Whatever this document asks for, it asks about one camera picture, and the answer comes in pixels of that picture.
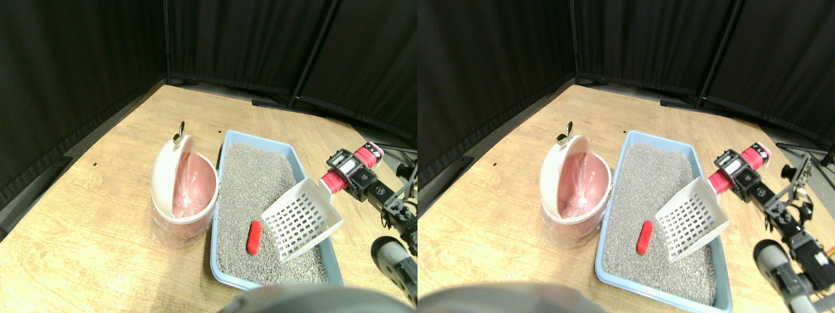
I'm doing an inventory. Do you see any blue litter tray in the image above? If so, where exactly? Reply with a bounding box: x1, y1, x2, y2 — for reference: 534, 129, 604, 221
210, 130, 344, 290
594, 130, 733, 313

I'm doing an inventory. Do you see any black bracket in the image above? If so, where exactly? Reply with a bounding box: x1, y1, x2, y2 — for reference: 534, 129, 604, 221
395, 162, 418, 196
781, 153, 815, 204

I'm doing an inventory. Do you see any red lump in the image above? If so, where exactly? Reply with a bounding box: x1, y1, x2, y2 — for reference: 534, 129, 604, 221
637, 220, 654, 255
247, 220, 262, 255

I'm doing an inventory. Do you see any black curtain stand foot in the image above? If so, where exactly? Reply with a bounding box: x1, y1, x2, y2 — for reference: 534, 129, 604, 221
659, 98, 738, 116
251, 98, 330, 116
374, 140, 418, 157
775, 139, 835, 168

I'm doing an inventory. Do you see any white bin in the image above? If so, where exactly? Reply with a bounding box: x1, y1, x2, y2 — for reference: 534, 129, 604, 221
540, 121, 614, 250
150, 121, 220, 250

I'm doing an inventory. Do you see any white scoop with red handle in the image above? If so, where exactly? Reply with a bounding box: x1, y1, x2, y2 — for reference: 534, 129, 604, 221
261, 142, 386, 264
655, 142, 772, 264

